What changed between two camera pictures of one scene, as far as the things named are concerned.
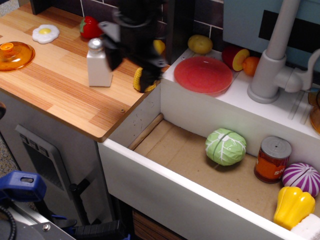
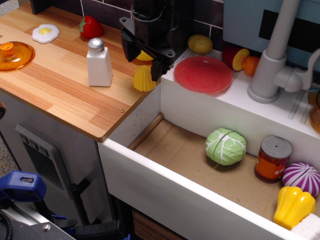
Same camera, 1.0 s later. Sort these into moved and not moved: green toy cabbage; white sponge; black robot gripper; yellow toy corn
Moved: black robot gripper
Not moved: yellow toy corn; green toy cabbage; white sponge
